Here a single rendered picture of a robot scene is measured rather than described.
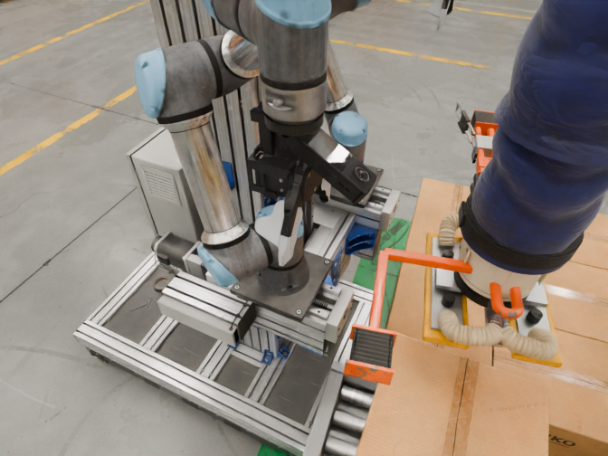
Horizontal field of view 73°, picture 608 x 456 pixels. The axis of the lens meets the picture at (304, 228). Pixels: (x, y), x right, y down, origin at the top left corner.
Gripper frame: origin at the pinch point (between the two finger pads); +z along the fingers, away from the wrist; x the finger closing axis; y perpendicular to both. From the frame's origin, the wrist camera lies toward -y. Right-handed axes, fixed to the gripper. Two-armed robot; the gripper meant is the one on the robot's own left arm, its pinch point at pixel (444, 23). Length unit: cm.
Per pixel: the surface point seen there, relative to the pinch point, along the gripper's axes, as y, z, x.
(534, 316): -42, 34, 71
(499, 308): -33, 25, 80
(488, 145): -23.0, 24.7, 21.6
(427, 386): -27, 57, 85
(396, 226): 10, 152, -67
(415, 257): -15, 25, 74
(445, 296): -23, 34, 74
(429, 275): -19, 37, 67
